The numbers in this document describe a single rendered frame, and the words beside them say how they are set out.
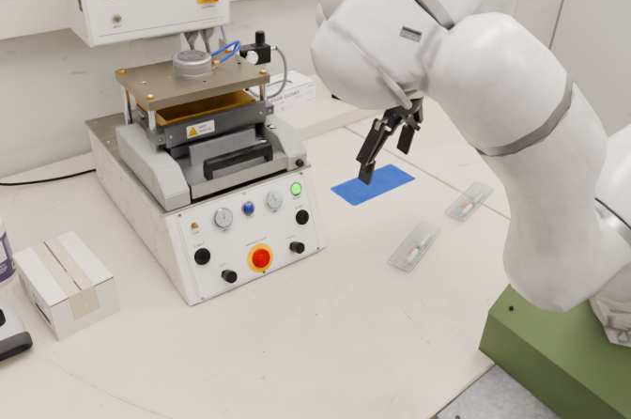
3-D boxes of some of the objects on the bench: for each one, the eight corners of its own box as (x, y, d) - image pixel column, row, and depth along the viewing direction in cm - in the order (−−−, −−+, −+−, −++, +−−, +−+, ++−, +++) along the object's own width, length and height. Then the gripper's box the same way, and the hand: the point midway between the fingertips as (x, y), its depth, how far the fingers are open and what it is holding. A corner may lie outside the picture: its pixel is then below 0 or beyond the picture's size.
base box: (98, 183, 147) (86, 124, 138) (226, 146, 167) (223, 91, 157) (190, 308, 112) (182, 239, 102) (339, 242, 131) (345, 179, 122)
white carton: (236, 108, 178) (235, 85, 174) (291, 89, 192) (291, 69, 188) (260, 121, 171) (260, 99, 167) (315, 101, 184) (316, 80, 181)
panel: (199, 302, 112) (174, 213, 109) (320, 249, 128) (302, 169, 124) (203, 304, 111) (177, 214, 107) (325, 251, 126) (307, 170, 122)
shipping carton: (21, 287, 115) (9, 253, 110) (84, 261, 122) (77, 228, 117) (53, 344, 103) (42, 308, 98) (121, 312, 110) (115, 277, 105)
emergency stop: (253, 269, 119) (248, 252, 118) (269, 262, 121) (264, 244, 120) (256, 271, 118) (252, 253, 117) (272, 264, 120) (268, 246, 119)
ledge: (201, 119, 181) (200, 106, 178) (385, 65, 227) (386, 54, 225) (254, 158, 162) (254, 144, 159) (444, 90, 208) (446, 78, 206)
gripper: (379, 127, 100) (360, 205, 116) (456, 71, 113) (430, 147, 129) (347, 105, 103) (332, 184, 119) (426, 54, 117) (404, 131, 132)
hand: (384, 162), depth 123 cm, fingers open, 13 cm apart
